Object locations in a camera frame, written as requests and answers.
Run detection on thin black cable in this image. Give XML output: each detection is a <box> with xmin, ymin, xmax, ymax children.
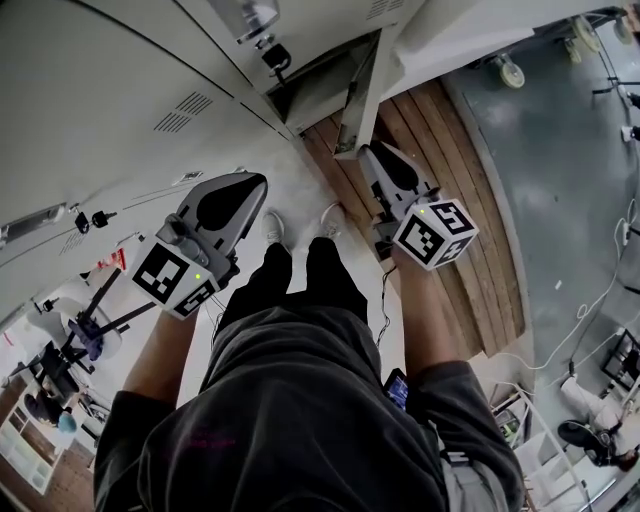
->
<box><xmin>373</xmin><ymin>267</ymin><xmax>399</xmax><ymax>352</ymax></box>
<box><xmin>208</xmin><ymin>293</ymin><xmax>227</xmax><ymax>342</ymax></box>

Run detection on black locker key fob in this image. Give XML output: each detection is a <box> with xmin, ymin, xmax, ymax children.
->
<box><xmin>259</xmin><ymin>42</ymin><xmax>292</xmax><ymax>85</ymax></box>

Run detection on black tripod stand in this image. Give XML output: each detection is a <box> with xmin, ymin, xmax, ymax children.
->
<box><xmin>592</xmin><ymin>29</ymin><xmax>640</xmax><ymax>101</ymax></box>

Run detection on person's dark grey shirt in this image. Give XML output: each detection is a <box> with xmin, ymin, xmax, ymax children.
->
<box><xmin>93</xmin><ymin>304</ymin><xmax>525</xmax><ymax>512</ymax></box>

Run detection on person's left forearm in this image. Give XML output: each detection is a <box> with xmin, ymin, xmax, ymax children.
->
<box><xmin>122</xmin><ymin>305</ymin><xmax>202</xmax><ymax>415</ymax></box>

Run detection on grey metal locker bank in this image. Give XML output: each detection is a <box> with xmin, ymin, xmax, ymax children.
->
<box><xmin>0</xmin><ymin>0</ymin><xmax>391</xmax><ymax>324</ymax></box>

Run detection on person's black trousers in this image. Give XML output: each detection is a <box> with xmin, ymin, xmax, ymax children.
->
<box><xmin>212</xmin><ymin>236</ymin><xmax>374</xmax><ymax>361</ymax></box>

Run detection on white cabinet panel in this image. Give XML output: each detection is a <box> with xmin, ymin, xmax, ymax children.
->
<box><xmin>382</xmin><ymin>0</ymin><xmax>537</xmax><ymax>104</ymax></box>

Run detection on grey waist bag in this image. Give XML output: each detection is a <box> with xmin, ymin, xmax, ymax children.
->
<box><xmin>436</xmin><ymin>449</ymin><xmax>507</xmax><ymax>512</ymax></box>

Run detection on grey locker door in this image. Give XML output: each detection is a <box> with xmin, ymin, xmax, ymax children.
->
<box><xmin>332</xmin><ymin>9</ymin><xmax>406</xmax><ymax>162</ymax></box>

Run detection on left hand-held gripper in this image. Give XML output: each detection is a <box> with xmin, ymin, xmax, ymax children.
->
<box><xmin>130</xmin><ymin>172</ymin><xmax>269</xmax><ymax>319</ymax></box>

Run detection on metal locker door handle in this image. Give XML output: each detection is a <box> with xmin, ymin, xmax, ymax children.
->
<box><xmin>219</xmin><ymin>0</ymin><xmax>282</xmax><ymax>46</ymax></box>
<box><xmin>0</xmin><ymin>201</ymin><xmax>69</xmax><ymax>247</ymax></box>

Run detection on pair of black locker keys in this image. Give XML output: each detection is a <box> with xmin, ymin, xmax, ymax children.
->
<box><xmin>73</xmin><ymin>209</ymin><xmax>119</xmax><ymax>234</ymax></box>

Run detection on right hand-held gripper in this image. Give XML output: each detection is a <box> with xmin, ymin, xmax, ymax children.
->
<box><xmin>359</xmin><ymin>140</ymin><xmax>480</xmax><ymax>273</ymax></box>

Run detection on long white cable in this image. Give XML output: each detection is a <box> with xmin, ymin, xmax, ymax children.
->
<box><xmin>493</xmin><ymin>199</ymin><xmax>640</xmax><ymax>372</ymax></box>

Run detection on person's white shoe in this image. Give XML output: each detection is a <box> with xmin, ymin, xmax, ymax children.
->
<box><xmin>319</xmin><ymin>200</ymin><xmax>347</xmax><ymax>239</ymax></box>
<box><xmin>261</xmin><ymin>210</ymin><xmax>286</xmax><ymax>245</ymax></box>

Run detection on wooden plank platform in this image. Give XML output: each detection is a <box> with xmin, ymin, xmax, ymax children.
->
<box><xmin>299</xmin><ymin>79</ymin><xmax>527</xmax><ymax>359</ymax></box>

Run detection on red and white sign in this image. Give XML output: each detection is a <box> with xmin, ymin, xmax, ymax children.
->
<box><xmin>96</xmin><ymin>249</ymin><xmax>127</xmax><ymax>272</ymax></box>

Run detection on black device with screen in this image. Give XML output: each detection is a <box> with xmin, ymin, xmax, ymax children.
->
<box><xmin>381</xmin><ymin>367</ymin><xmax>413</xmax><ymax>412</ymax></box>

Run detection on person's white right shoe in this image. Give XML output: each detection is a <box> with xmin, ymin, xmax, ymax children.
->
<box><xmin>319</xmin><ymin>200</ymin><xmax>347</xmax><ymax>239</ymax></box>

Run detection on black framed box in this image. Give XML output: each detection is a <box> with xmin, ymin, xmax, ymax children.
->
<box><xmin>599</xmin><ymin>327</ymin><xmax>640</xmax><ymax>392</ymax></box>

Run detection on white caster wheel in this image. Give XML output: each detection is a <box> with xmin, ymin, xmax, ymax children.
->
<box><xmin>564</xmin><ymin>14</ymin><xmax>602</xmax><ymax>64</ymax></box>
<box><xmin>492</xmin><ymin>54</ymin><xmax>527</xmax><ymax>91</ymax></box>
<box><xmin>612</xmin><ymin>14</ymin><xmax>634</xmax><ymax>44</ymax></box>

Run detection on person's right forearm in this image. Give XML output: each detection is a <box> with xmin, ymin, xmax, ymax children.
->
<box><xmin>387</xmin><ymin>249</ymin><xmax>459</xmax><ymax>380</ymax></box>

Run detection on white wire shelf rack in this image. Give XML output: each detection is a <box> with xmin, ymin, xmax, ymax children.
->
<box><xmin>490</xmin><ymin>383</ymin><xmax>602</xmax><ymax>512</ymax></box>

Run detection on person's white left shoe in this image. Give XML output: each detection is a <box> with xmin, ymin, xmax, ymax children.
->
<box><xmin>261</xmin><ymin>210</ymin><xmax>286</xmax><ymax>245</ymax></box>

